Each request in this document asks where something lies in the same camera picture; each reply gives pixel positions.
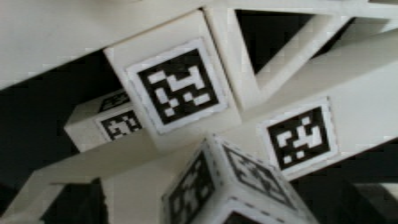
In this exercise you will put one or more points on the white chair leg with tag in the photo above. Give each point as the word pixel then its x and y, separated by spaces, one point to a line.
pixel 103 121

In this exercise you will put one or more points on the white tagged cube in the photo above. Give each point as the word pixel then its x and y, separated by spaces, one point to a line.
pixel 230 190

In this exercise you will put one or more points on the white H-shaped chair back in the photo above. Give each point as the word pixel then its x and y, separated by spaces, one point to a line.
pixel 268 70

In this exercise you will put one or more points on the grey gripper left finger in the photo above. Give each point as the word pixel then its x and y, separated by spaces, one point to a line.
pixel 76 207

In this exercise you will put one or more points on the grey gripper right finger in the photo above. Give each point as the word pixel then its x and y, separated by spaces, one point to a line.
pixel 376 205

